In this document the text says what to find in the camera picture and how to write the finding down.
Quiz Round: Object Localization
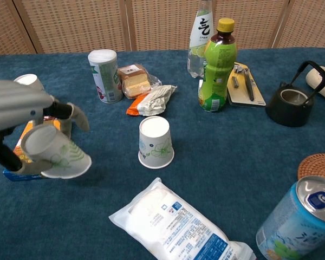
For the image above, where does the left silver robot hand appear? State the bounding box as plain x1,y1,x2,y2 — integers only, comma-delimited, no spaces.
0,79,90,176

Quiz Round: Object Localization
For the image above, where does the white paper cup blue flower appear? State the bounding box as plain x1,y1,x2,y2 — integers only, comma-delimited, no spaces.
14,74,46,93

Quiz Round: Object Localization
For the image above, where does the white paper cup green fern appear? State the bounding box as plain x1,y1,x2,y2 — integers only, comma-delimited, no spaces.
21,123,93,180

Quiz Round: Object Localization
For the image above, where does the white paper cup green flower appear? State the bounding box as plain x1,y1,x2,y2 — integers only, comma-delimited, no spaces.
138,116,175,170

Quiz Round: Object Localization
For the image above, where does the orange and blue carton box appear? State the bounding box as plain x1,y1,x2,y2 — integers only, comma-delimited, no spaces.
2,115,63,183

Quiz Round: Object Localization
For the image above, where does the white cylindrical snack canister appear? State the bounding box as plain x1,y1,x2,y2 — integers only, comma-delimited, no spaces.
87,49,124,104

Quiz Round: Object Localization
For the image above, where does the bamboo folding screen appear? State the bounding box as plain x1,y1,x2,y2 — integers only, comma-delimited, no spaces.
0,0,325,55

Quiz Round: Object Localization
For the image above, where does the wrapped cake slice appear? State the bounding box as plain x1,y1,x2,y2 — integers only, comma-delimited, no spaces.
117,63,163,100

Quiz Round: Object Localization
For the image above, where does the orange and white snack packet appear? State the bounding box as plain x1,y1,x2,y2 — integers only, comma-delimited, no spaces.
126,84,178,117

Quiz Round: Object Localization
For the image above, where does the white wet wipes packet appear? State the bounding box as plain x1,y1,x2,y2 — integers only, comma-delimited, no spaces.
108,177,257,260

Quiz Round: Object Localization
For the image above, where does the clear bottle with white label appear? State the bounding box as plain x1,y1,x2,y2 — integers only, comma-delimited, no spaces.
187,0,215,80

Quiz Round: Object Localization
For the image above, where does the green tea bottle yellow cap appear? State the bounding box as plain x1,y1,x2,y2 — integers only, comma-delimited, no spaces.
198,17,238,113

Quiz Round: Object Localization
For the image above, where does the blue felt table cloth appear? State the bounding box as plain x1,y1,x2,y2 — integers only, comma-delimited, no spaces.
0,47,325,260

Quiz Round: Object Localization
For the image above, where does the razor in yellow blister pack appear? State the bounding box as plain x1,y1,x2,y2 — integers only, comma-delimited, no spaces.
226,61,267,107

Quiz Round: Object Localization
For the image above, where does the light blue drink can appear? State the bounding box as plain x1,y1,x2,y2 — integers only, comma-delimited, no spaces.
256,175,325,260

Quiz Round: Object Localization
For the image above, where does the round woven rattan coaster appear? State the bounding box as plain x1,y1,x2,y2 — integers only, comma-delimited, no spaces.
297,153,325,183

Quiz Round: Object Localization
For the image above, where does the black teapot with handle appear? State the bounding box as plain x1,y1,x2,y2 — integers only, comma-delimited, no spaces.
265,60,325,128

